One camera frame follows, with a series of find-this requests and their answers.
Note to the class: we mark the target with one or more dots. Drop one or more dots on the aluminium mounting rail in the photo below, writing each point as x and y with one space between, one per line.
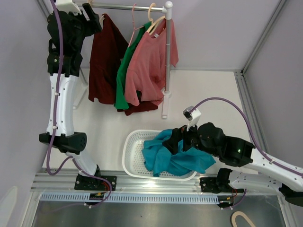
65 180

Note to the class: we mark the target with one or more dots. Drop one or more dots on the aluminium cage frame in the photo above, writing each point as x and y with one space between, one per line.
215 38

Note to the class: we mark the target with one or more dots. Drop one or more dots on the teal t shirt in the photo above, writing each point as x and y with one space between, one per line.
158 159

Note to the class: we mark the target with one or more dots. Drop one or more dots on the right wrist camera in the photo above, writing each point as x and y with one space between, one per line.
193 115

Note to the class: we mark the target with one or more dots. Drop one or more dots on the white perforated plastic basket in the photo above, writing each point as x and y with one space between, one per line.
133 160

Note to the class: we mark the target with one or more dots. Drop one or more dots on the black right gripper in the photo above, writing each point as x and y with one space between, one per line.
177 135

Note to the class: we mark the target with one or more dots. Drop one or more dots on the white metal clothes rack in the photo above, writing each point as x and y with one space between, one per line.
167 11

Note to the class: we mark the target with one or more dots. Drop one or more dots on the pink t shirt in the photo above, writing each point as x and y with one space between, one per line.
146 73

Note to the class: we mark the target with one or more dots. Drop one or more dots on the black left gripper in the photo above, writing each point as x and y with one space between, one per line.
93 26

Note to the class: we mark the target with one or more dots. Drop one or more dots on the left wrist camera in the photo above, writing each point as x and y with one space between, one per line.
68 6

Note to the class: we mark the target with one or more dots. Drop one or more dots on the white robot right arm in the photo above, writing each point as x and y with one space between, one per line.
274 175

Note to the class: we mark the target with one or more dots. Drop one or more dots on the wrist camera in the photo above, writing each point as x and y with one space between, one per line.
193 115
68 6

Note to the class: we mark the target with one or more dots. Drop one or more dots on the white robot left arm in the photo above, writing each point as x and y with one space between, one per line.
68 26

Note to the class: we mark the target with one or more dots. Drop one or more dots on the dark red t shirt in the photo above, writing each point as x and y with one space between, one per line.
107 52

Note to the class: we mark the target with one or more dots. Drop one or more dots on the white slotted cable duct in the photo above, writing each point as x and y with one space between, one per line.
132 198

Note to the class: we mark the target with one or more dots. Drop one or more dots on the green t shirt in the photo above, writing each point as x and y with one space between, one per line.
121 103

